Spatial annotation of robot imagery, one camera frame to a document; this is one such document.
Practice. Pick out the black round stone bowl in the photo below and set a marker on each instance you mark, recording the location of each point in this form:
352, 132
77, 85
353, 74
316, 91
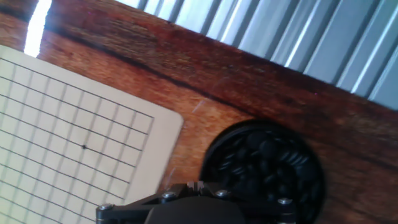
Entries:
318, 186

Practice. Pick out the beige Go board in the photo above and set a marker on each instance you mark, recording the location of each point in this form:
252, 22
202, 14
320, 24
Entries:
62, 124

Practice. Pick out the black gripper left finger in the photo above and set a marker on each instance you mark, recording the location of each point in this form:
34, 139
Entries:
133, 207

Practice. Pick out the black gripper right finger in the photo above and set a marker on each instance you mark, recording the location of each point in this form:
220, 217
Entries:
264, 207

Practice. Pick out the heap of black Go stones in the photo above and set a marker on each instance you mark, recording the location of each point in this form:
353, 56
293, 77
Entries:
267, 158

